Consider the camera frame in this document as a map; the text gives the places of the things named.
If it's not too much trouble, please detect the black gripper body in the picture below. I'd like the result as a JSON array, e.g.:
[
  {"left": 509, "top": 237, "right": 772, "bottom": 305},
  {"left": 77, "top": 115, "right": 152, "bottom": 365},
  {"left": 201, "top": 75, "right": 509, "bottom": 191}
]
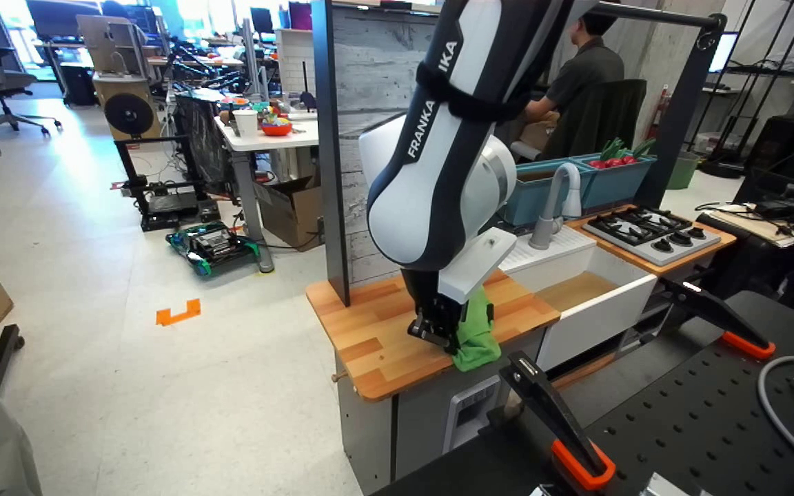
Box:
[{"left": 403, "top": 271, "right": 462, "bottom": 354}]

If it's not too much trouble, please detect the green towel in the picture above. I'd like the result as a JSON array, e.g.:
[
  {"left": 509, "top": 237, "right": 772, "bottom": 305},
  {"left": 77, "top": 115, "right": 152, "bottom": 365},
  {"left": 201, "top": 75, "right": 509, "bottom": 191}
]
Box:
[{"left": 452, "top": 290, "right": 502, "bottom": 373}]

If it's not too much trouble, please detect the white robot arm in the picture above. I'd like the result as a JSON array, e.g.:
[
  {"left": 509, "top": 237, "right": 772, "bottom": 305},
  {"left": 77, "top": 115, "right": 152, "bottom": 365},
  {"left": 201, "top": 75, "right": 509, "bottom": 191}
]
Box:
[{"left": 367, "top": 0, "right": 572, "bottom": 356}]

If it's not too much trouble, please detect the green wheeled robot base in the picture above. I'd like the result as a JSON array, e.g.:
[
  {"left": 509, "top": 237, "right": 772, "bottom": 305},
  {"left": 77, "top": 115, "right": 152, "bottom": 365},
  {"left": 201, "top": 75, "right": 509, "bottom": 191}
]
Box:
[{"left": 166, "top": 221, "right": 259, "bottom": 281}]

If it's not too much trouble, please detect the toy stove top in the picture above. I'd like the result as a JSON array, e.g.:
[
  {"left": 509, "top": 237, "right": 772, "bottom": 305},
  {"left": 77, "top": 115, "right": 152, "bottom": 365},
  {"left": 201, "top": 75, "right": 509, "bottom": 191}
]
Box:
[{"left": 572, "top": 205, "right": 732, "bottom": 274}]

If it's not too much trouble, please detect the wooden counter cabinet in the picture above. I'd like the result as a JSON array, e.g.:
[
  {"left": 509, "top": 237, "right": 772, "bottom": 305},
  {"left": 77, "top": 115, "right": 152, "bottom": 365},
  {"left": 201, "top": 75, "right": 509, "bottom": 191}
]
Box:
[{"left": 302, "top": 260, "right": 561, "bottom": 496}]

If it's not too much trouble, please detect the grey toy faucet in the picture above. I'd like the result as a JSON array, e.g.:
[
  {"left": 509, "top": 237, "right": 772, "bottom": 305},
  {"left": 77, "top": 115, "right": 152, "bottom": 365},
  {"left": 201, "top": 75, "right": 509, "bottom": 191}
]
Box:
[{"left": 528, "top": 162, "right": 582, "bottom": 252}]

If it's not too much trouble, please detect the white toy sink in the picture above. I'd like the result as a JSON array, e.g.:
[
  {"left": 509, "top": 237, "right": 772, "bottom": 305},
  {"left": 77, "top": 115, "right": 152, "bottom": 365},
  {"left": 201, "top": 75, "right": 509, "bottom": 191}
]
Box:
[{"left": 498, "top": 228, "right": 655, "bottom": 370}]

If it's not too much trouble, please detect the cardboard box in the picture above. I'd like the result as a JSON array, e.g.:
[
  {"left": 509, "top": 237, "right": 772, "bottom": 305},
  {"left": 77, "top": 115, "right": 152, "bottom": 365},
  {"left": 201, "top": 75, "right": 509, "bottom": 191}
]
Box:
[{"left": 255, "top": 177, "right": 321, "bottom": 252}]

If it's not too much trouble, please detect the teal storage bin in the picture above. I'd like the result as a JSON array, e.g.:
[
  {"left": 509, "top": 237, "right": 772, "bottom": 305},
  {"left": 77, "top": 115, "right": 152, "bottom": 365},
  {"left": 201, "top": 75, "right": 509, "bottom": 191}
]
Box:
[{"left": 495, "top": 154, "right": 655, "bottom": 231}]

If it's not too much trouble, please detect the white work table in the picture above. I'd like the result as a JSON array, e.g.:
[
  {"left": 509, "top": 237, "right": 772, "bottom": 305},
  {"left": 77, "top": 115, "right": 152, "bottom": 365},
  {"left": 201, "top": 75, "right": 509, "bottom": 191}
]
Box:
[{"left": 214, "top": 118, "right": 320, "bottom": 274}]

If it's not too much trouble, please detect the grey wood backdrop panel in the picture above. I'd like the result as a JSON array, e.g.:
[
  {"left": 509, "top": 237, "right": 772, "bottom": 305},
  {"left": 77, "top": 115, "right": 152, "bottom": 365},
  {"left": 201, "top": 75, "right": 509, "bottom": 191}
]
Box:
[{"left": 310, "top": 0, "right": 436, "bottom": 303}]

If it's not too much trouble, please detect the person in dark shirt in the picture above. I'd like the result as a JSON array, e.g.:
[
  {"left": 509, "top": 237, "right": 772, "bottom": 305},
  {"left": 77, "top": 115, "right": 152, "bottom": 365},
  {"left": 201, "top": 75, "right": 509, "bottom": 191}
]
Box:
[{"left": 521, "top": 13, "right": 644, "bottom": 157}]

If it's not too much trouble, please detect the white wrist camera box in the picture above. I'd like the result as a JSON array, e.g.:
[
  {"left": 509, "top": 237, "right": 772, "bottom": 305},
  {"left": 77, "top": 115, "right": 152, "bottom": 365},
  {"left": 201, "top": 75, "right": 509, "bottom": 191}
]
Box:
[{"left": 437, "top": 228, "right": 514, "bottom": 303}]

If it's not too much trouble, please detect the orange handled clamp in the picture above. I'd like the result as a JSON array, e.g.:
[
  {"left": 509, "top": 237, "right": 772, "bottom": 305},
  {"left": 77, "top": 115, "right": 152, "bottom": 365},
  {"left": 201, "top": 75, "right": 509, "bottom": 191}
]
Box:
[
  {"left": 502, "top": 354, "right": 616, "bottom": 494},
  {"left": 663, "top": 279, "right": 776, "bottom": 361}
]

